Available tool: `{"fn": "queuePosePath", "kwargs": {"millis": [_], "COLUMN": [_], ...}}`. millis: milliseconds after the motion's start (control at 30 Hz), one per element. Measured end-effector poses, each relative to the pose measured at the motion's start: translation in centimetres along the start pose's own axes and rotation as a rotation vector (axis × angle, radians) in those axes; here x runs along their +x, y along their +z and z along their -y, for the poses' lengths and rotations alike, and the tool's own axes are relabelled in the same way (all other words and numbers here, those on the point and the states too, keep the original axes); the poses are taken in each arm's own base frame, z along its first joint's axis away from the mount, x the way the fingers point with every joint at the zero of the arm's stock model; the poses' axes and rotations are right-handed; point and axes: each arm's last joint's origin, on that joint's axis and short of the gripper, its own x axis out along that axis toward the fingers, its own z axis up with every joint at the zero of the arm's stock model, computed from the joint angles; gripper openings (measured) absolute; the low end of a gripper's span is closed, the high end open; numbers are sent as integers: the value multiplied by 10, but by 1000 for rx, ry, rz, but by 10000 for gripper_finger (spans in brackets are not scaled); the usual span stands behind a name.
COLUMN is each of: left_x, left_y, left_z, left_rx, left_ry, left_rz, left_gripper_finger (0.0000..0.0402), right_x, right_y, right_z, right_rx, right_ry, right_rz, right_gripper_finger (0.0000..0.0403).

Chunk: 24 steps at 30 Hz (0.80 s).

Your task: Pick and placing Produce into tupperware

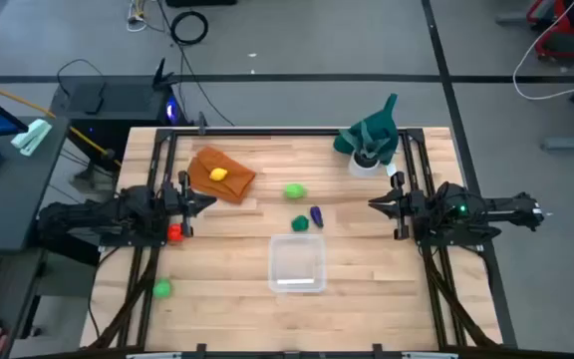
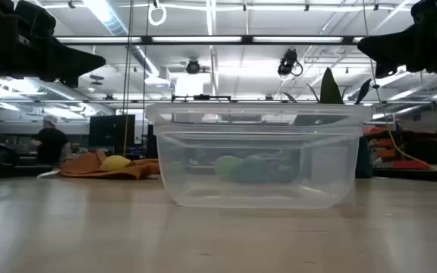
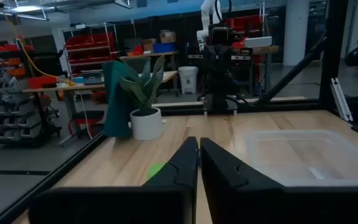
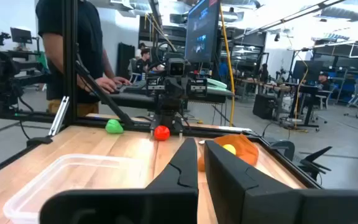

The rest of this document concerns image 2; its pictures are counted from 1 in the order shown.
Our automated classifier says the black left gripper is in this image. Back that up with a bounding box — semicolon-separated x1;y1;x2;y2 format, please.
0;0;106;89

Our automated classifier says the yellow toy lemon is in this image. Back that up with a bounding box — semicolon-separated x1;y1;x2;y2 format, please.
99;154;132;172

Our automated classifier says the dark green toy bell pepper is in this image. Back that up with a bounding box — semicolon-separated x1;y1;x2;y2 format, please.
233;154;276;185

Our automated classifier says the light green toy lime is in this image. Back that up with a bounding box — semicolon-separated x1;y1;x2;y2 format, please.
213;155;244;182

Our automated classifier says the clear plastic tupperware container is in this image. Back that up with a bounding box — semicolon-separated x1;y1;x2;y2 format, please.
145;102;373;209

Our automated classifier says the green leafy plant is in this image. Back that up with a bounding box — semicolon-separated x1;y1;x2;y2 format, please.
283;67;373;126

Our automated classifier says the black background monitor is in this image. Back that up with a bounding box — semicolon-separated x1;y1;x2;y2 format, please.
88;114;137;156

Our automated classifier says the person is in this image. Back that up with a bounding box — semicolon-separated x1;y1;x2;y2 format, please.
30;115;71;166

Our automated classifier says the overhead LED light bar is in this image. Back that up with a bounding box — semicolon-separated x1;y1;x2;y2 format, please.
55;35;366;46

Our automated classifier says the orange cloth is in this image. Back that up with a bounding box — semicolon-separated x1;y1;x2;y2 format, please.
36;150;162;180

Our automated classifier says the green potted plant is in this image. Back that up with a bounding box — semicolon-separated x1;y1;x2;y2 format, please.
356;136;373;179

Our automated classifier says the red plastic tray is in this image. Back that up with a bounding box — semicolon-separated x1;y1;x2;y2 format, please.
391;159;431;171

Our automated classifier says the round black ceiling fixture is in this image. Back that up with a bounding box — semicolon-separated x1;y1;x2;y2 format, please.
185;58;202;75

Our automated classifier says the black bar fixture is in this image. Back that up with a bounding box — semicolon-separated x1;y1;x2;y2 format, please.
171;93;232;104

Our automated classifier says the hanging black yellow cable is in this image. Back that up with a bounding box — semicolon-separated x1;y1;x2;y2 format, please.
122;0;135;157

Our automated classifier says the hanging thin black cable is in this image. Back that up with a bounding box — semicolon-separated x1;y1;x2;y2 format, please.
141;0;149;145

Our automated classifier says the black overhead rig camera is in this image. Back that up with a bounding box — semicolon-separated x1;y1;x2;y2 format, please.
277;48;303;79

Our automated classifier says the white hanging ring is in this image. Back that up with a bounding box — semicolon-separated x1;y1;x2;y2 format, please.
148;0;168;27

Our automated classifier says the black aluminium table frame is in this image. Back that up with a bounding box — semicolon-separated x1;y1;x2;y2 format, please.
0;162;437;184

